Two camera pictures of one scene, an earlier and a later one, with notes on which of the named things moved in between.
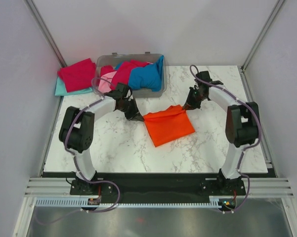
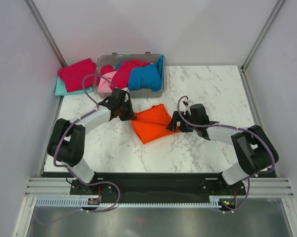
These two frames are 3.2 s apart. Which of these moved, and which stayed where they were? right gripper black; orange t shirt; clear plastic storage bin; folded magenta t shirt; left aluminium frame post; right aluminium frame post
Moved: right gripper black; orange t shirt
Stayed: right aluminium frame post; folded magenta t shirt; clear plastic storage bin; left aluminium frame post
